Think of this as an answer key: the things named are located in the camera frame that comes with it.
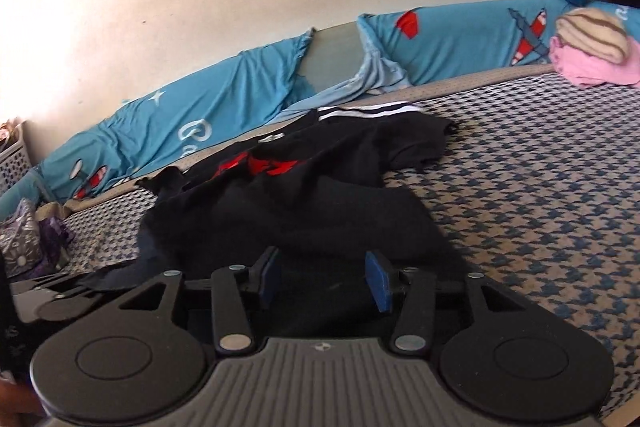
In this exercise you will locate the beige striped folded cloth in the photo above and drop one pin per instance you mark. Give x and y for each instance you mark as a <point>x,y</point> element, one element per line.
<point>594,32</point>

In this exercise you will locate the pink folded cloth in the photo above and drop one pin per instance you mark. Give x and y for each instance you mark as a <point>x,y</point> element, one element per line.
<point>584,70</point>

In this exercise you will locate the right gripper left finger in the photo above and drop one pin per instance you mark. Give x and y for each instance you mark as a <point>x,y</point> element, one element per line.
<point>229,288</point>

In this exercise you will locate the black t-shirt red print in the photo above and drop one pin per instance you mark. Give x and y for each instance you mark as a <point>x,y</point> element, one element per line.
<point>313,189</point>

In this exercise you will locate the blue airplane print sheet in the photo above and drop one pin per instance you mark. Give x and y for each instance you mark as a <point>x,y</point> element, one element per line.
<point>266,84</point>

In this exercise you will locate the blue houndstooth mattress cover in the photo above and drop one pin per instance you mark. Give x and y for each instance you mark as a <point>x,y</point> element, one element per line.
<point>539,189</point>

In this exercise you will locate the grey patterned folded cloth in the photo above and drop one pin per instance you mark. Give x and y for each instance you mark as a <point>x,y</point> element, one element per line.
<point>20,240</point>

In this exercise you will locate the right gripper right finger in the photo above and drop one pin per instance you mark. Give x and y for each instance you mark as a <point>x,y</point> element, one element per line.
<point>409,295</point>

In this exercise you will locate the purple folded cloth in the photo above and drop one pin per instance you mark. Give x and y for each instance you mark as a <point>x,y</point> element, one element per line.
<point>54,242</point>

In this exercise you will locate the white plastic basket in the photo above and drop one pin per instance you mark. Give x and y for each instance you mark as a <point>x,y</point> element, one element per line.
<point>15,161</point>

